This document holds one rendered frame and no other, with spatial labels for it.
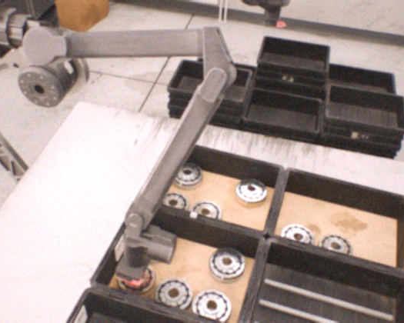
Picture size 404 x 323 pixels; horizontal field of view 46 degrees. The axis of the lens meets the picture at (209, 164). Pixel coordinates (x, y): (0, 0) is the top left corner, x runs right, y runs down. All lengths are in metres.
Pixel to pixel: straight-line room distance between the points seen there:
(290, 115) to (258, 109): 0.18
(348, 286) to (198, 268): 0.43
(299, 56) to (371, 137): 0.79
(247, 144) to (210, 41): 1.03
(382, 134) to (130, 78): 1.92
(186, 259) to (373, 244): 0.58
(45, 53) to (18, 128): 2.18
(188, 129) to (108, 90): 2.47
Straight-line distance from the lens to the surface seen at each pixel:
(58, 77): 1.49
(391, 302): 1.45
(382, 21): 4.34
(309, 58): 2.98
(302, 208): 1.57
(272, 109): 2.70
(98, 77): 3.61
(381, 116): 2.65
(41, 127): 3.22
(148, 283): 1.32
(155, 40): 1.01
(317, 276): 1.42
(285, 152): 1.94
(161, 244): 1.13
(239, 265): 1.36
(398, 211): 1.62
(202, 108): 1.00
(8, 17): 1.14
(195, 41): 0.98
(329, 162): 1.95
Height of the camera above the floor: 1.98
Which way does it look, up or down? 44 degrees down
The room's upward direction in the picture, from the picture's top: 4 degrees clockwise
